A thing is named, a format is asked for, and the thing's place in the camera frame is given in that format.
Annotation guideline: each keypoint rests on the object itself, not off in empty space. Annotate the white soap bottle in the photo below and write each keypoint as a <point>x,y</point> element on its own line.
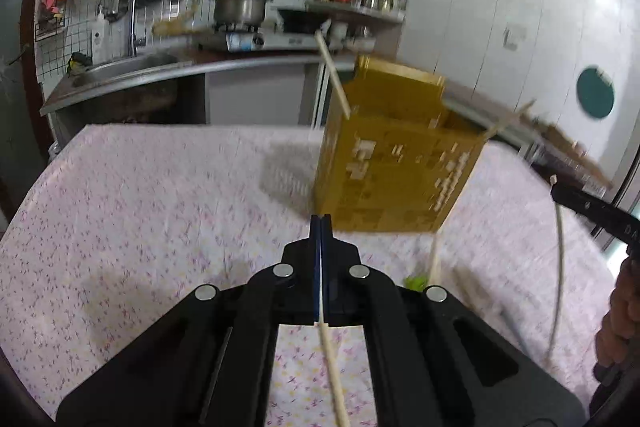
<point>98,39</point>

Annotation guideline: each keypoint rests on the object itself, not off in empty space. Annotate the brown framed door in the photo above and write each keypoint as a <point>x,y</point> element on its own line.
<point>31,7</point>

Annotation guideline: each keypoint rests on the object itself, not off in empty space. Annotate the black wok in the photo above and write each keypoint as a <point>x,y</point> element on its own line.
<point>300,19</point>

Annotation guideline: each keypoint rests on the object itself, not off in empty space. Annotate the kitchen counter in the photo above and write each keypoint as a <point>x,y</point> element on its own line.
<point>225,77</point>

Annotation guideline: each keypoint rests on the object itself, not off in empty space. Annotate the yellow perforated utensil holder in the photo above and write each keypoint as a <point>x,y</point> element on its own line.
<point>395,157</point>

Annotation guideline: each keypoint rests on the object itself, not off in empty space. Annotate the person's right hand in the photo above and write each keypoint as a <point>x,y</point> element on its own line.
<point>622,317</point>

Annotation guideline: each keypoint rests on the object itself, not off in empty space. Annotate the steel sink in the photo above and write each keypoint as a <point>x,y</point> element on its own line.
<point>125,67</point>

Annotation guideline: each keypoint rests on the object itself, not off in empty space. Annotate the green plastic spoon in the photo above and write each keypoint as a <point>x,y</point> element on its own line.
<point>416,282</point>

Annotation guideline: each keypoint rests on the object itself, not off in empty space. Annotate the side counter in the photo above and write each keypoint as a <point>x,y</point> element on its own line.
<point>550,137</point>

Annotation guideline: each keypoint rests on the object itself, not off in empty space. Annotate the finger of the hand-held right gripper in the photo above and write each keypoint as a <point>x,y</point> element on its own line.
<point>595,209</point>

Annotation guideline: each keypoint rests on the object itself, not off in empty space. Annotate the teal round board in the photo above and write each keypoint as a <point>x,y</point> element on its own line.
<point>595,93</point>

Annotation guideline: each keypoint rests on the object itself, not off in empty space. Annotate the dark scrubbing pad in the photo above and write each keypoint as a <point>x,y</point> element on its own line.
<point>77,64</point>

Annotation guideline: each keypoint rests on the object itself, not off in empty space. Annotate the floral tablecloth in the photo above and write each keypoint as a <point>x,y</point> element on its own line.
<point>150,217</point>

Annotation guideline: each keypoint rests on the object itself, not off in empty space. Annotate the steel cooking pot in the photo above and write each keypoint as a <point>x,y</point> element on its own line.
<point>239,7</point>

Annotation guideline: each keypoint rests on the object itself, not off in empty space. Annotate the steel gas stove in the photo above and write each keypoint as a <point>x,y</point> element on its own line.
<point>250,41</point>

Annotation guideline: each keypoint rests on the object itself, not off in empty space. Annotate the white wall socket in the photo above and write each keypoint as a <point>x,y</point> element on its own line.
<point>515,38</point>

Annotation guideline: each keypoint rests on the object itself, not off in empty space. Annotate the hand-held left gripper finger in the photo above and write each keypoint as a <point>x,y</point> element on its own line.
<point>325,267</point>
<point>315,257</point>

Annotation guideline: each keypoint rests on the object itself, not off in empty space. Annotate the wooden chopstick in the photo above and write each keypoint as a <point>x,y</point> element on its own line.
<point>561,257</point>
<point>334,74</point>
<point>507,121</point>
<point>334,377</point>
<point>435,259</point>

